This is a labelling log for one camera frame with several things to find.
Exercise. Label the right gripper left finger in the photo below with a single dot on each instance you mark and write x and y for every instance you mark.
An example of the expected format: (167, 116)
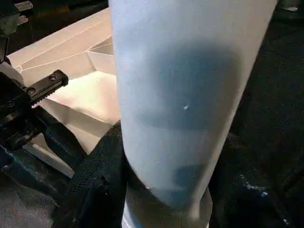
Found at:
(97, 190)

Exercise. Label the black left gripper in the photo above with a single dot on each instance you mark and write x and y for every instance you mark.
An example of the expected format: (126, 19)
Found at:
(19, 109)

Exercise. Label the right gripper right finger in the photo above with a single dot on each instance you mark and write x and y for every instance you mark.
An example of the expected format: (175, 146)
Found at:
(251, 194)

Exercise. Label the white plastic table top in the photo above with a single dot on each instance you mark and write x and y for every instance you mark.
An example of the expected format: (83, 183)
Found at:
(80, 57)

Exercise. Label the white plastic table leg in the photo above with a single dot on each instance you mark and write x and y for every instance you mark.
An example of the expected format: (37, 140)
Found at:
(190, 71)

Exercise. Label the black work mat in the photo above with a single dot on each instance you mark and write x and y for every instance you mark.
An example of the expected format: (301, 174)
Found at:
(275, 95)

